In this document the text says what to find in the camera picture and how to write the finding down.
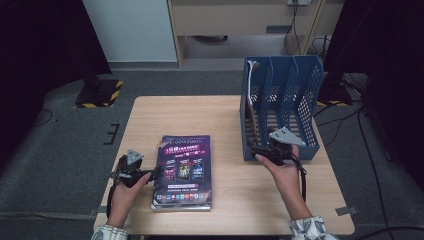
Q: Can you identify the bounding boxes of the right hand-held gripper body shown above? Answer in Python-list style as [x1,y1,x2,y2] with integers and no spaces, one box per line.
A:
[265,127,306,166]

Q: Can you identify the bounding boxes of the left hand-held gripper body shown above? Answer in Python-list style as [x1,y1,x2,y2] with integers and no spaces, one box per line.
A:
[111,148,155,188]

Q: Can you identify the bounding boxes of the purple cover magazine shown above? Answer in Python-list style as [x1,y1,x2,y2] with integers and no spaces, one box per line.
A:
[151,134,213,208]

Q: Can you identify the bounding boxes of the blue file rack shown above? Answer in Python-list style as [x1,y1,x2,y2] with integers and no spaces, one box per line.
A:
[239,54,325,162]

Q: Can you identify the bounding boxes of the white picture grid magazine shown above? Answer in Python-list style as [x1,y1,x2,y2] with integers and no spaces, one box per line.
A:
[151,204,212,213]

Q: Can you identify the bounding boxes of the person's left hand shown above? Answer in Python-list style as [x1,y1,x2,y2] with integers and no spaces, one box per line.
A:
[109,172,152,218]

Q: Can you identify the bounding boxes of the person's right hand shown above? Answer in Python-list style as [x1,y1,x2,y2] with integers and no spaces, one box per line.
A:
[254,145,305,202]

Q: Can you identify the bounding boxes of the black floor tape mark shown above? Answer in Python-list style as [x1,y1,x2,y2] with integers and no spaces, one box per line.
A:
[102,123,121,146]

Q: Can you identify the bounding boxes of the grey tape piece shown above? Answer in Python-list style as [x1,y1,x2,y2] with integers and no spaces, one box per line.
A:
[89,205,113,217]
[334,205,360,217]

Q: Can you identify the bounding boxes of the black yellow striped stand base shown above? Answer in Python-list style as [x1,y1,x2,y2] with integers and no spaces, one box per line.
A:
[73,78,124,109]
[315,83,355,108]

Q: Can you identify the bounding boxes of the light wooden desk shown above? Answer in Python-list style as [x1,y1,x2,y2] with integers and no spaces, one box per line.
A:
[166,0,344,69]

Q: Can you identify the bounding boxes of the white cabinet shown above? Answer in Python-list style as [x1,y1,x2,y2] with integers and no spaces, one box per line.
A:
[82,0,178,63]

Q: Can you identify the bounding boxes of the black curtain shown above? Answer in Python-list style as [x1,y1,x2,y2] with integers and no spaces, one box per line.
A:
[321,0,424,188]
[0,0,113,174]

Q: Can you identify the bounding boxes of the grey drawer handle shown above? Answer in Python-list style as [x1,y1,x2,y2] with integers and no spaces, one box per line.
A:
[265,25,293,35]

